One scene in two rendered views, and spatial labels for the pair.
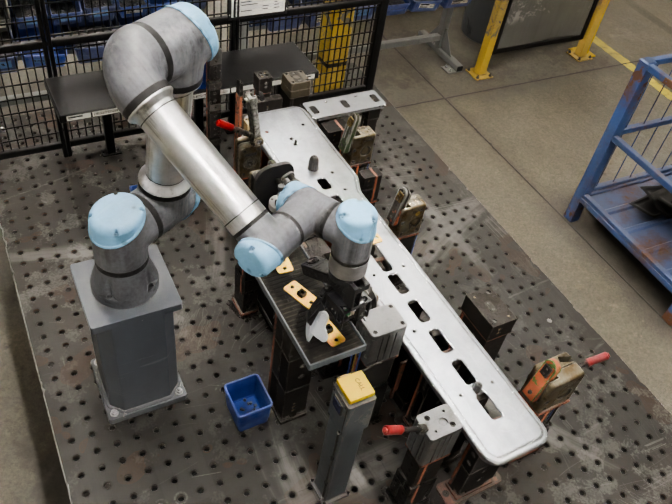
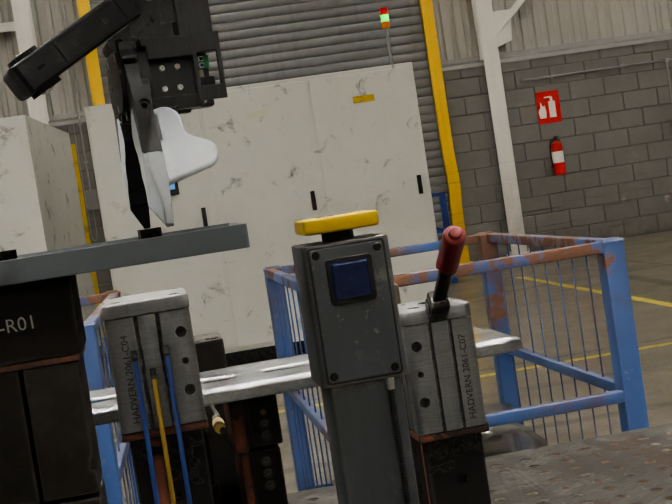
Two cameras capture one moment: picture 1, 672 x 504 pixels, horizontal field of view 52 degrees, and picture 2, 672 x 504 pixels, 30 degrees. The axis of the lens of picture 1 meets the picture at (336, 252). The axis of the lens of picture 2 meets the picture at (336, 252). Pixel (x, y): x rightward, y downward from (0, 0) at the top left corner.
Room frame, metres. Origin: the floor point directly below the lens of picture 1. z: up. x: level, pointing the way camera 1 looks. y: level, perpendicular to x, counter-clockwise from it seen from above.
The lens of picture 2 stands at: (0.37, 0.81, 1.18)
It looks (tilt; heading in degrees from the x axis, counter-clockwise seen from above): 3 degrees down; 297
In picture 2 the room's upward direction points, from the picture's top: 9 degrees counter-clockwise
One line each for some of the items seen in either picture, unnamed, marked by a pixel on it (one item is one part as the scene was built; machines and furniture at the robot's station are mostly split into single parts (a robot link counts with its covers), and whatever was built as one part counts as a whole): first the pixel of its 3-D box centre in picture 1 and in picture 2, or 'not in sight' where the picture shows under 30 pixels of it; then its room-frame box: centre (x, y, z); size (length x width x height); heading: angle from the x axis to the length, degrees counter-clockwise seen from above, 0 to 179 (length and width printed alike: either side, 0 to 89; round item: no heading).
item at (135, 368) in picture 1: (132, 336); not in sight; (1.02, 0.47, 0.90); 0.21 x 0.21 x 0.40; 34
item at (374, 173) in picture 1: (363, 206); not in sight; (1.73, -0.06, 0.84); 0.11 x 0.08 x 0.29; 125
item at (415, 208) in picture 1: (399, 243); not in sight; (1.56, -0.19, 0.87); 0.12 x 0.09 x 0.35; 125
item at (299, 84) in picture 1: (292, 120); not in sight; (2.09, 0.24, 0.88); 0.08 x 0.08 x 0.36; 35
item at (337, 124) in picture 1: (330, 158); not in sight; (1.96, 0.08, 0.84); 0.11 x 0.10 x 0.28; 125
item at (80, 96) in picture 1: (188, 78); not in sight; (2.03, 0.60, 1.02); 0.90 x 0.22 x 0.03; 125
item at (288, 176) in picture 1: (284, 249); not in sight; (1.38, 0.14, 0.94); 0.18 x 0.13 x 0.49; 35
